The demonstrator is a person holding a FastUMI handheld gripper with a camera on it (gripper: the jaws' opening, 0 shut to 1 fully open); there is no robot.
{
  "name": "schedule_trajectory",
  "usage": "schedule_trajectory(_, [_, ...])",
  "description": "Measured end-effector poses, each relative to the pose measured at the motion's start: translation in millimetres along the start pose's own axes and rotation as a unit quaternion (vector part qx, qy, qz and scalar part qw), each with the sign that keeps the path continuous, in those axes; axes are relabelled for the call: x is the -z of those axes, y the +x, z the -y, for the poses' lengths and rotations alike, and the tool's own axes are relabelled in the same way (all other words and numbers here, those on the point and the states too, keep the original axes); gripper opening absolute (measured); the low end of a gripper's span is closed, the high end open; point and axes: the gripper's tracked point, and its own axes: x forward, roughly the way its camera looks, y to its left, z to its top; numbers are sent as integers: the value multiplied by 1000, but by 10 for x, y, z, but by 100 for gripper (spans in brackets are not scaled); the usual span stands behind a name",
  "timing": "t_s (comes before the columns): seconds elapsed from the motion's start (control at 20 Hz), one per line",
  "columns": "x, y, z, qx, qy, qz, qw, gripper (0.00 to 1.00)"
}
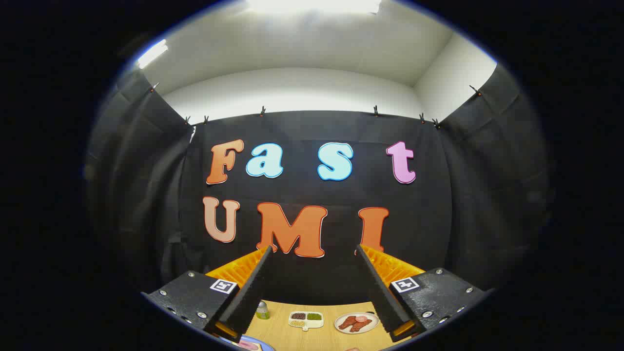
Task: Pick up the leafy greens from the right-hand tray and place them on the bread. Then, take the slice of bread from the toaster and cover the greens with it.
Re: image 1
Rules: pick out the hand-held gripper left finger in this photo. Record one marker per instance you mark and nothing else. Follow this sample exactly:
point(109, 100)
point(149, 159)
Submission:
point(253, 287)

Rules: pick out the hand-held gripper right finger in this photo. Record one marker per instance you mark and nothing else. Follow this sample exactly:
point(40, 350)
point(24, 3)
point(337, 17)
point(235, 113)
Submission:
point(378, 287)

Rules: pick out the silver bottle with green label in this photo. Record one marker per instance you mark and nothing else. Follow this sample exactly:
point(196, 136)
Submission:
point(263, 310)

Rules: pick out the white round plate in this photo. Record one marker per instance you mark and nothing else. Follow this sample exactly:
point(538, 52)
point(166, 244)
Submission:
point(372, 319)

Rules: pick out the pink sausage piece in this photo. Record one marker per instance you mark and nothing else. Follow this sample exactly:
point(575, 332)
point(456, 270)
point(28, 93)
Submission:
point(361, 319)

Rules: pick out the brown meat slice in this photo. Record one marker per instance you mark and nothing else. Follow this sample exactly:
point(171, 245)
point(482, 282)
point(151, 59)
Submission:
point(360, 326)
point(347, 322)

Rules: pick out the blue round plate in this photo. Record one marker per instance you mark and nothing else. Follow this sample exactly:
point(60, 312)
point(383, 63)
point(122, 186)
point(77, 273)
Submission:
point(264, 345)

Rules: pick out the white divided tray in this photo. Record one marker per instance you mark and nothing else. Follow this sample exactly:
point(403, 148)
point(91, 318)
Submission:
point(306, 325)

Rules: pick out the row of black cloth clips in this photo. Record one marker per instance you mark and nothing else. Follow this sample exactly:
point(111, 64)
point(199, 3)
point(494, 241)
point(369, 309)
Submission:
point(376, 110)

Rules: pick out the narrow ceiling light strip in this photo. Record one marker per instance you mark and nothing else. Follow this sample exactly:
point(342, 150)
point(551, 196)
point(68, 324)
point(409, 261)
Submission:
point(151, 53)

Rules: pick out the wide ceiling light panel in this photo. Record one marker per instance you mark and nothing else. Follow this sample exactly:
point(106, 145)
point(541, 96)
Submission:
point(312, 5)

